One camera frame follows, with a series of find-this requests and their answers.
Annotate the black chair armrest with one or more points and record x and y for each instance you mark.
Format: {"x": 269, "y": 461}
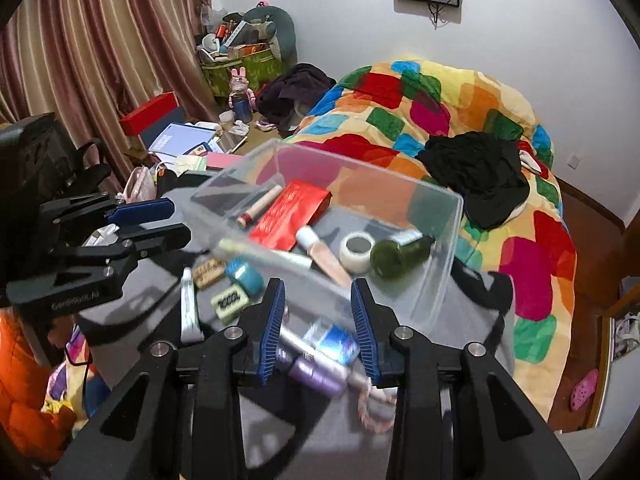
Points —
{"x": 92, "y": 172}

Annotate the green patterned small block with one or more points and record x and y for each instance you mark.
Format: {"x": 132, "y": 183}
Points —
{"x": 230, "y": 303}

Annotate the red flat box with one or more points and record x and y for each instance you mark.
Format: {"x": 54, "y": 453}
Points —
{"x": 147, "y": 115}

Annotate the white shoe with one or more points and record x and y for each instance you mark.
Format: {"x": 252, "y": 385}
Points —
{"x": 627, "y": 335}

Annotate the wooden furniture frame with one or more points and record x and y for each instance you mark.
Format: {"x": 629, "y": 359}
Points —
{"x": 602, "y": 360}

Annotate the red foil packet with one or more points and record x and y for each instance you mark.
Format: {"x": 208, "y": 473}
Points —
{"x": 290, "y": 215}

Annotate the colourful patchwork blanket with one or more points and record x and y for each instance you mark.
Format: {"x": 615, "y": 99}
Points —
{"x": 450, "y": 90}

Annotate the teal round jar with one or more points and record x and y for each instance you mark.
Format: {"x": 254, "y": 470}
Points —
{"x": 245, "y": 276}

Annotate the dark green bottle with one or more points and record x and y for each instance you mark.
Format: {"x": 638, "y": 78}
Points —
{"x": 395, "y": 258}

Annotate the orange cloth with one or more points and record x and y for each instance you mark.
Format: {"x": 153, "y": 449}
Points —
{"x": 25, "y": 385}

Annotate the clear tape roll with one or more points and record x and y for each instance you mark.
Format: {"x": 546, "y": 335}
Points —
{"x": 350, "y": 261}

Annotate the pink pouch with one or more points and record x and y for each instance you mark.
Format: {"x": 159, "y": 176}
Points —
{"x": 140, "y": 185}

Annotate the blue and white tube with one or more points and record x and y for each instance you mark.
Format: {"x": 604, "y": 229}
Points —
{"x": 332, "y": 342}

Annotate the pale green clear tube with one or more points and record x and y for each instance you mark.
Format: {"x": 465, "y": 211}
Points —
{"x": 265, "y": 255}

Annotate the pink bunny drink bottle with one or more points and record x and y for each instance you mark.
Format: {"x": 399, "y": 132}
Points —
{"x": 241, "y": 95}

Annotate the white wall socket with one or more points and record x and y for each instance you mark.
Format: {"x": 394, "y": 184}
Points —
{"x": 574, "y": 160}

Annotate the clear plastic storage box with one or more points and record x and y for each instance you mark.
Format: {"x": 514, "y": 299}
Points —
{"x": 425, "y": 280}

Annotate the slim white pen tube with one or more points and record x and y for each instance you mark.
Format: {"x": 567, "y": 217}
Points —
{"x": 300, "y": 344}

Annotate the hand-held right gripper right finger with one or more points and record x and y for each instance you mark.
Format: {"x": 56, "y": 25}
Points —
{"x": 362, "y": 340}

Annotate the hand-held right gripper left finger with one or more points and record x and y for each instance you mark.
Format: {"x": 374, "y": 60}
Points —
{"x": 272, "y": 330}

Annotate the pink paper sheet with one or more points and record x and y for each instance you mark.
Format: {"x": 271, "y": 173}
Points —
{"x": 224, "y": 160}

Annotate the green storage box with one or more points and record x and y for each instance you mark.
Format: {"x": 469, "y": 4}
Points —
{"x": 250, "y": 71}

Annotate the purple small bottle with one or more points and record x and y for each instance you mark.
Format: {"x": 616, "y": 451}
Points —
{"x": 316, "y": 376}

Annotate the blue book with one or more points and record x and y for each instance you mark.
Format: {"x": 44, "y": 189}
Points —
{"x": 175, "y": 140}

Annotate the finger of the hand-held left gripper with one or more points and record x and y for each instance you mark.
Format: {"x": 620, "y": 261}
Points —
{"x": 160, "y": 237}
{"x": 142, "y": 210}

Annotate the white tablet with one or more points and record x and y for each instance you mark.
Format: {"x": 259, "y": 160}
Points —
{"x": 231, "y": 143}

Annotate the black garment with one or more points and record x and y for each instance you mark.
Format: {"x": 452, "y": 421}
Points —
{"x": 475, "y": 175}

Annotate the striped pink curtain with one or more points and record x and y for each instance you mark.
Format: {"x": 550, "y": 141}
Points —
{"x": 100, "y": 35}

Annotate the white squeeze tube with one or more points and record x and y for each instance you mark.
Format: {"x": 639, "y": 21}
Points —
{"x": 188, "y": 310}

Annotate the beige lip gloss tube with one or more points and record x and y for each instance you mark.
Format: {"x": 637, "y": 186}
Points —
{"x": 260, "y": 206}

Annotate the brown patterned small block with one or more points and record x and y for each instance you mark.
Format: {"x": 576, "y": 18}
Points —
{"x": 207, "y": 272}

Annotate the dark clothing pile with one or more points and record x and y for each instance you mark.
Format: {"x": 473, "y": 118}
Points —
{"x": 295, "y": 90}

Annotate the grey green neck pillow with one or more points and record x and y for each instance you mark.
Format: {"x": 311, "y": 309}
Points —
{"x": 286, "y": 30}

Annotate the pink slipper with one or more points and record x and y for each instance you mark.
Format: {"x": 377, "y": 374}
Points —
{"x": 584, "y": 390}

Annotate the beige foundation tube white cap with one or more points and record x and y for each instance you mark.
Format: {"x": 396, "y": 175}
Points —
{"x": 320, "y": 255}

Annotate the pale green paper sheet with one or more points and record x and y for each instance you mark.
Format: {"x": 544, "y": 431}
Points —
{"x": 191, "y": 163}

